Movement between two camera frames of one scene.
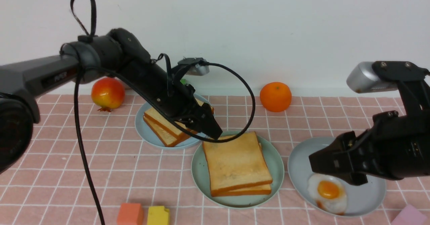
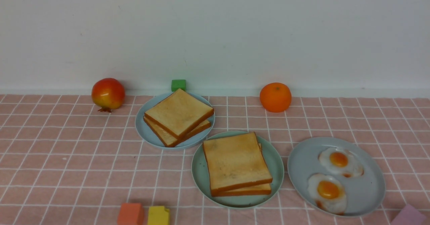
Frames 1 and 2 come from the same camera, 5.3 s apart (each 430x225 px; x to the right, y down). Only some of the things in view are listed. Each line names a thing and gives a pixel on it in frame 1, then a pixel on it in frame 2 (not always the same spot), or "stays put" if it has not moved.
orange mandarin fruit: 275,97 stays put
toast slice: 237,163 to 263,189
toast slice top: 236,165 stays put
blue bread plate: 150,136 stays put
